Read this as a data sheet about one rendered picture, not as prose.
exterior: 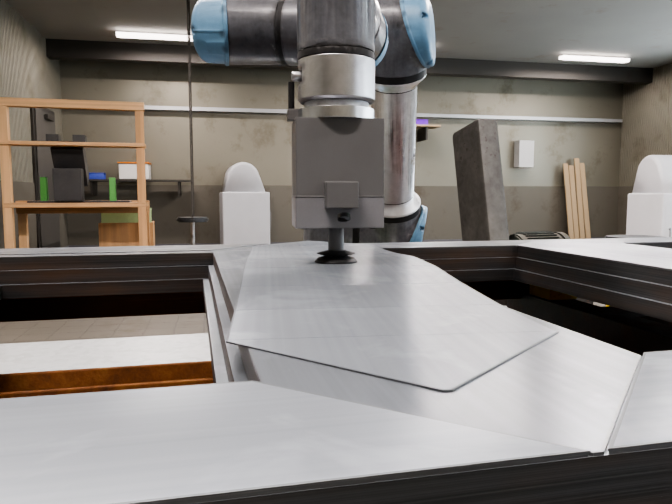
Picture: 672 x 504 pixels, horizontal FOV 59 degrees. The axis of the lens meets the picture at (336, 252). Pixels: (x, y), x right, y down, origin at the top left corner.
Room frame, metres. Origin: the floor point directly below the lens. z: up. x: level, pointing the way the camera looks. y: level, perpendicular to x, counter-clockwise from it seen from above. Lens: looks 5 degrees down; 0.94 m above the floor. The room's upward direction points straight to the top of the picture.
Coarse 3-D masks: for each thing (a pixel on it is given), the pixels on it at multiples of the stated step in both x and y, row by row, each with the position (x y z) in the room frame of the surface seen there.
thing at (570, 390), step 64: (0, 256) 0.73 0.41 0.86; (64, 256) 0.74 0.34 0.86; (128, 256) 0.76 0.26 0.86; (192, 256) 0.77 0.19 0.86; (448, 256) 0.86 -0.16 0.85; (512, 256) 0.88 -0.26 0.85; (576, 256) 0.75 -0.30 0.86; (320, 384) 0.23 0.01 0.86; (384, 384) 0.23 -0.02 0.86; (512, 384) 0.23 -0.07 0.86; (576, 384) 0.23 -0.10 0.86; (640, 448) 0.17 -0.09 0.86
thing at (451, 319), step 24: (240, 312) 0.37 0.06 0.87; (264, 312) 0.37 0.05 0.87; (288, 312) 0.37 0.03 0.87; (312, 312) 0.37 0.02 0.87; (336, 312) 0.37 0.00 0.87; (360, 312) 0.37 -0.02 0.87; (384, 312) 0.37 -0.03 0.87; (408, 312) 0.37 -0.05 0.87; (432, 312) 0.37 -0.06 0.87; (456, 312) 0.37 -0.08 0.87; (480, 312) 0.37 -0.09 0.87; (504, 312) 0.37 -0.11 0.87; (240, 336) 0.31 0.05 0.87; (264, 336) 0.31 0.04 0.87; (288, 336) 0.31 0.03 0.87; (312, 336) 0.31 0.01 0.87; (336, 336) 0.31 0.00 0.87
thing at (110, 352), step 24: (144, 336) 1.08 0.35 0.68; (168, 336) 1.08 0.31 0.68; (192, 336) 1.08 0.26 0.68; (0, 360) 0.92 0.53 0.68; (24, 360) 0.92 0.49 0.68; (48, 360) 0.92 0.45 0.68; (72, 360) 0.92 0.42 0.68; (96, 360) 0.92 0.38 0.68; (120, 360) 0.92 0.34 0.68; (144, 360) 0.92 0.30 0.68; (168, 360) 0.92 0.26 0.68; (192, 360) 0.92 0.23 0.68
